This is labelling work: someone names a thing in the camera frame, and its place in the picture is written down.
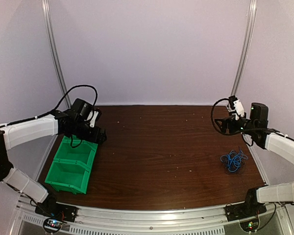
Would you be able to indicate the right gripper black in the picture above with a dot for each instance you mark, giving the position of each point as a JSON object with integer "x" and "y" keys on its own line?
{"x": 231, "y": 120}

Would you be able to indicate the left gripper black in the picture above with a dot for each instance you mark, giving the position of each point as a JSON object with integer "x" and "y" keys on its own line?
{"x": 97, "y": 137}

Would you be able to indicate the green bin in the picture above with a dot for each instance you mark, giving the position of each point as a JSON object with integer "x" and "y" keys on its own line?
{"x": 70, "y": 176}
{"x": 78, "y": 151}

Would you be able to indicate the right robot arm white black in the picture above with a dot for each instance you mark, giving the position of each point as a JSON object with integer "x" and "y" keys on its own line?
{"x": 256, "y": 126}

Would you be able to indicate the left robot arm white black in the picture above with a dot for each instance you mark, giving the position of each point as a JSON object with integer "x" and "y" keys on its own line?
{"x": 79, "y": 121}

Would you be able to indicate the left circuit board with LEDs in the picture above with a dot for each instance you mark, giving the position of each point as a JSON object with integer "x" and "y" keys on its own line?
{"x": 51, "y": 225}

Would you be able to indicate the circuit board with leds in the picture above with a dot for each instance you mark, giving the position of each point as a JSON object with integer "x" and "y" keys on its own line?
{"x": 250, "y": 226}
{"x": 51, "y": 225}

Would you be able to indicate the right circuit board with LEDs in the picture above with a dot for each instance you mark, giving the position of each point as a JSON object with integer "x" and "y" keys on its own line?
{"x": 250, "y": 226}

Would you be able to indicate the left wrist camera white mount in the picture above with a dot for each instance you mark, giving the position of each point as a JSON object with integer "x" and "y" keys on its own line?
{"x": 93, "y": 117}

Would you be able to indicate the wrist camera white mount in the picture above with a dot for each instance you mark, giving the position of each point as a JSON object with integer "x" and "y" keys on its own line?
{"x": 235, "y": 108}
{"x": 93, "y": 117}

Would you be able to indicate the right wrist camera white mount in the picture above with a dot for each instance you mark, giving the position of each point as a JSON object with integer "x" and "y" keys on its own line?
{"x": 235, "y": 108}

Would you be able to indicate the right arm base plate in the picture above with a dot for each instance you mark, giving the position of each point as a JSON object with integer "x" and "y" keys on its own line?
{"x": 242, "y": 211}

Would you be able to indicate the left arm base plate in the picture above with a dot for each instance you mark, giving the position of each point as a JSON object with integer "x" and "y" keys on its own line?
{"x": 60, "y": 212}

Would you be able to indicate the front aluminium rail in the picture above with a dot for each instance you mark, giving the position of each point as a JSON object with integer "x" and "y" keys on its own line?
{"x": 202, "y": 221}

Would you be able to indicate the right aluminium frame post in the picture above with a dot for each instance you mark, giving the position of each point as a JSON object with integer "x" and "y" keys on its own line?
{"x": 249, "y": 29}

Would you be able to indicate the aluminium frame post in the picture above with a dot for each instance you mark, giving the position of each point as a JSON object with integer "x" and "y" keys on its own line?
{"x": 249, "y": 29}
{"x": 52, "y": 45}

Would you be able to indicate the left aluminium frame post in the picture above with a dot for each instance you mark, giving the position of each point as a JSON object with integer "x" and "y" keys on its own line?
{"x": 52, "y": 45}

